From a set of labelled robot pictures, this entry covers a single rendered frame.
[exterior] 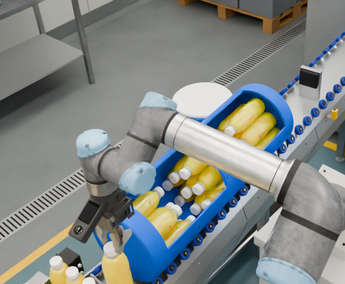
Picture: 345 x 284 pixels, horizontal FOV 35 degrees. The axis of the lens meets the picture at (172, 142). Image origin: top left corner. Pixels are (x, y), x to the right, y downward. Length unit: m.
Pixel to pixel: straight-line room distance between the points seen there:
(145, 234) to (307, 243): 0.73
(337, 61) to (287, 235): 2.01
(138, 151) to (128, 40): 4.21
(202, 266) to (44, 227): 1.68
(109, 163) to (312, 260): 0.46
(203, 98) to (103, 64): 2.58
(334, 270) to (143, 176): 0.73
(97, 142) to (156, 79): 3.48
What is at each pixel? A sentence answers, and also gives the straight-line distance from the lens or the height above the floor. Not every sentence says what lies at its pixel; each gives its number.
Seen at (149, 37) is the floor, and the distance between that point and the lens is 5.33.
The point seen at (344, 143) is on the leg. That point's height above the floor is 0.16.
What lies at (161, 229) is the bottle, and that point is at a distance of 1.78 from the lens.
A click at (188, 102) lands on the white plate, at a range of 2.49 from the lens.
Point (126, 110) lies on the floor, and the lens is 4.33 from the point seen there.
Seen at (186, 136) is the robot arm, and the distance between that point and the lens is 1.13.
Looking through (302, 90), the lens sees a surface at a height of 0.96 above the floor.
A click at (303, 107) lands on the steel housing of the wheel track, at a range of 2.64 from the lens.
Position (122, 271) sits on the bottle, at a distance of 1.48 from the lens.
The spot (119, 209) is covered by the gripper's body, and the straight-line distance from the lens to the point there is 1.35.
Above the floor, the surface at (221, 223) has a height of 0.93.
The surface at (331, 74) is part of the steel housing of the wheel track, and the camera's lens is 2.89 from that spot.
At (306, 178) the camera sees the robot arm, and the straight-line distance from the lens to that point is 1.08.
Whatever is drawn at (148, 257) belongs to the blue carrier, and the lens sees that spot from 1.72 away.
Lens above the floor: 2.44
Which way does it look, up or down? 38 degrees down
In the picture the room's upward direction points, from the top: 7 degrees counter-clockwise
